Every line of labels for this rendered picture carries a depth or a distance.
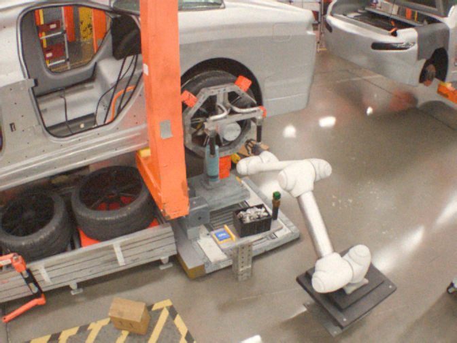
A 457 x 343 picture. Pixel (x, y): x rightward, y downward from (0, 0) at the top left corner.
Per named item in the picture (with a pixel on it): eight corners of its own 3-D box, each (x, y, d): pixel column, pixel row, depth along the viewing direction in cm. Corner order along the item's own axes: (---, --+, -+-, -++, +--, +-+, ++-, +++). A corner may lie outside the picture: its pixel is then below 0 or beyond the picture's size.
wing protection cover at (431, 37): (430, 54, 401) (435, 19, 373) (447, 61, 379) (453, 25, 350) (404, 54, 375) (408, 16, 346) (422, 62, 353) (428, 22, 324)
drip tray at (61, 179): (90, 166, 373) (89, 163, 371) (92, 187, 341) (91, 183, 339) (50, 176, 358) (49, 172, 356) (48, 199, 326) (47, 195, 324)
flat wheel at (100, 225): (128, 178, 308) (124, 154, 294) (174, 216, 268) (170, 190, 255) (66, 210, 270) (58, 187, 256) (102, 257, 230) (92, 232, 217)
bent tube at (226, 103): (245, 101, 260) (245, 88, 254) (260, 111, 246) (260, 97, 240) (223, 106, 254) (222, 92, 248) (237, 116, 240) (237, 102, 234)
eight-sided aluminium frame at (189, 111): (251, 143, 290) (251, 79, 260) (255, 148, 286) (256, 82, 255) (184, 162, 270) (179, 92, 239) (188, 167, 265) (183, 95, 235)
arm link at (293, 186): (356, 280, 184) (328, 297, 175) (341, 284, 199) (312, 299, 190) (312, 154, 202) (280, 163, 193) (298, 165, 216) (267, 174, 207)
